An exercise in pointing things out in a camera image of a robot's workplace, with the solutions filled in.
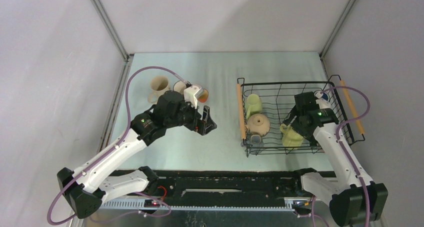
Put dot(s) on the yellow green faceted mug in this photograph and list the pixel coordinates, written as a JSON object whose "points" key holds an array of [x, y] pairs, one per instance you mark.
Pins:
{"points": [[290, 139]]}

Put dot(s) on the right wooden rack handle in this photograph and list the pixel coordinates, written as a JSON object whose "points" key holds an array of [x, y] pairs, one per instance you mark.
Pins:
{"points": [[353, 111]]}

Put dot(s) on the dark blue mug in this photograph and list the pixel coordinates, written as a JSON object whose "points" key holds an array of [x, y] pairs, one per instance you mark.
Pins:
{"points": [[319, 94]]}

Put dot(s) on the small grey blue cup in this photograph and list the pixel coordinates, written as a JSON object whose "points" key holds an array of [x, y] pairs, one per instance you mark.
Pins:
{"points": [[255, 140]]}

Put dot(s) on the left wooden rack handle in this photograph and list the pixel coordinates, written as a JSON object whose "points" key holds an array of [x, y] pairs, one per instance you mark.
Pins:
{"points": [[241, 117]]}

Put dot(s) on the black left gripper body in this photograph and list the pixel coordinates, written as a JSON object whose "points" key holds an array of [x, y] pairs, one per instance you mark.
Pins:
{"points": [[190, 119]]}

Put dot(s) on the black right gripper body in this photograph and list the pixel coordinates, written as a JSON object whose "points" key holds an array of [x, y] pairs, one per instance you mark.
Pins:
{"points": [[304, 131]]}

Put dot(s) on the floral patterned cream mug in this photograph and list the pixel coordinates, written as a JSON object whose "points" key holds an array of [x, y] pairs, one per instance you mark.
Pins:
{"points": [[158, 85]]}

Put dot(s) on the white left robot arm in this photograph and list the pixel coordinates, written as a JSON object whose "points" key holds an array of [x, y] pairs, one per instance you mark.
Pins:
{"points": [[89, 186]]}

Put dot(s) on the black wire dish rack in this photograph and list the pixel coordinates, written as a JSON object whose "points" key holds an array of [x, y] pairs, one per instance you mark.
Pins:
{"points": [[278, 101]]}

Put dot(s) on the white mug black handle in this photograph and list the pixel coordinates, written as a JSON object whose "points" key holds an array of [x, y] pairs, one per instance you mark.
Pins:
{"points": [[180, 87]]}

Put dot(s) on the beige round speckled mug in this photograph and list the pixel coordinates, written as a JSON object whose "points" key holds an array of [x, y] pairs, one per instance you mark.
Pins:
{"points": [[258, 124]]}

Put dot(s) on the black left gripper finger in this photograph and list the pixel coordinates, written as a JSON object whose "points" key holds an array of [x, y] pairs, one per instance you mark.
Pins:
{"points": [[206, 113], [206, 126]]}

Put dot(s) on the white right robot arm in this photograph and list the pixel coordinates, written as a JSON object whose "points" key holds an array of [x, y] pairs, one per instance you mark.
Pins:
{"points": [[355, 198]]}

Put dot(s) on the aluminium slotted rail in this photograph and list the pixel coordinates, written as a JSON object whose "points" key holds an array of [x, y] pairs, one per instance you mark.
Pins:
{"points": [[147, 204]]}

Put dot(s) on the small red orange cup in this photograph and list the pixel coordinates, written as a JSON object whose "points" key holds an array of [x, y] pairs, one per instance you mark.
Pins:
{"points": [[204, 96]]}

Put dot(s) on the wooden rack handle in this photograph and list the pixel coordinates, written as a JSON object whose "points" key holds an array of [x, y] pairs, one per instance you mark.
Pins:
{"points": [[241, 117], [353, 111]]}

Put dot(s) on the light green mug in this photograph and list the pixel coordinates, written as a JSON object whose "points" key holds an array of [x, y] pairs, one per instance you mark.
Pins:
{"points": [[254, 105]]}

